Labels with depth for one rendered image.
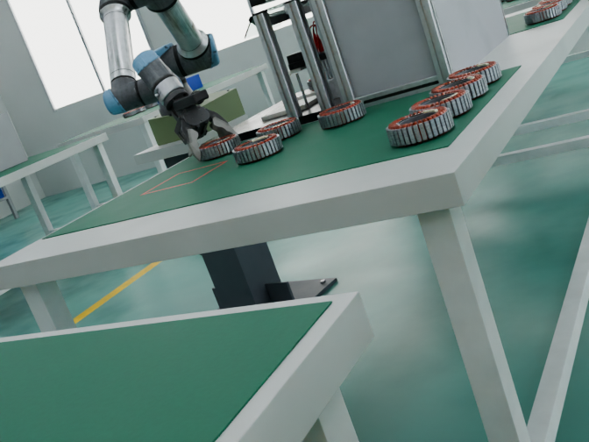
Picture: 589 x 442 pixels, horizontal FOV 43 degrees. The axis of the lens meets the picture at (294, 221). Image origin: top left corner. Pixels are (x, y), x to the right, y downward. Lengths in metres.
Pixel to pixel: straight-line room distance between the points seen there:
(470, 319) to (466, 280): 0.07
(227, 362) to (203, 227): 0.59
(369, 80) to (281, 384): 1.35
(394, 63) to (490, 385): 0.90
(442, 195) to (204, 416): 0.55
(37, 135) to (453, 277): 8.99
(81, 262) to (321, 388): 0.87
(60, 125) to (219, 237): 8.41
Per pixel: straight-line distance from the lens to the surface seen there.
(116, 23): 2.33
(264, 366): 0.62
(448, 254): 1.10
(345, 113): 1.69
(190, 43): 2.63
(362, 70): 1.86
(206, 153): 1.90
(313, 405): 0.62
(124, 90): 2.17
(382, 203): 1.06
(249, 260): 2.82
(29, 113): 9.88
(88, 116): 9.24
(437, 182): 1.03
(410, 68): 1.82
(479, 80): 1.50
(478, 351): 1.17
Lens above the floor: 1.00
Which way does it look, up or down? 14 degrees down
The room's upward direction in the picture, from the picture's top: 20 degrees counter-clockwise
